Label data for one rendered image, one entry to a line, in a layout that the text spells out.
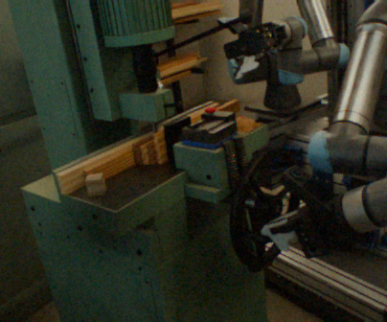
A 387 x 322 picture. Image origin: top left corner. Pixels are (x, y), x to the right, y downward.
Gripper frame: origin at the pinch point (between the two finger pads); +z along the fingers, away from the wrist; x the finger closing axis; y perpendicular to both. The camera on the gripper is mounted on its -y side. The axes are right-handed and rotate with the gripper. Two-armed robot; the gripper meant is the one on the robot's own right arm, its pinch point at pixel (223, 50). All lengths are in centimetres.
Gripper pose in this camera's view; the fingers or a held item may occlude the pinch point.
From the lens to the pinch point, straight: 114.6
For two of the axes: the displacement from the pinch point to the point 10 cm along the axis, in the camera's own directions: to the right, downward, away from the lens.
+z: -6.4, 3.5, -6.9
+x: 2.9, 9.3, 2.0
